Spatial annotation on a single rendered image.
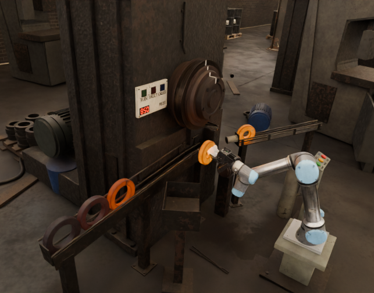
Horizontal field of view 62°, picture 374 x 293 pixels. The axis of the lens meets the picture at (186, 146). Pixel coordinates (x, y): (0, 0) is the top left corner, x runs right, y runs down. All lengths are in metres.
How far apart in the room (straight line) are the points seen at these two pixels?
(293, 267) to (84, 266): 1.42
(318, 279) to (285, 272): 0.23
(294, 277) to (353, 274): 0.47
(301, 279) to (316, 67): 2.98
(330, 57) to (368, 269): 2.69
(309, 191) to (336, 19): 2.94
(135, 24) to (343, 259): 2.19
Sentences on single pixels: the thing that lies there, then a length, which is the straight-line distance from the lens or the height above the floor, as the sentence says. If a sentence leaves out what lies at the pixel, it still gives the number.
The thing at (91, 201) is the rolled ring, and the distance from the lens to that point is 1.64.
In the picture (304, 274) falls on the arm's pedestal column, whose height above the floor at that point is 0.11.
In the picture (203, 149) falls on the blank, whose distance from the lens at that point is 1.90.
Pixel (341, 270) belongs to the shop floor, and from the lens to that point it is 2.65.
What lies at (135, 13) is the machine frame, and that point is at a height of 1.62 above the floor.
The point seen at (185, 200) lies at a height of 0.61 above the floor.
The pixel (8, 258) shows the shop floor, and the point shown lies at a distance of 2.61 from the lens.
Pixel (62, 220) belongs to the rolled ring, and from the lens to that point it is 1.58.
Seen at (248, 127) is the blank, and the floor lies 0.77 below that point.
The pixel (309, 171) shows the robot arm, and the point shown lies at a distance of 1.79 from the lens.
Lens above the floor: 1.77
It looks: 28 degrees down
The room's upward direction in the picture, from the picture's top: 4 degrees clockwise
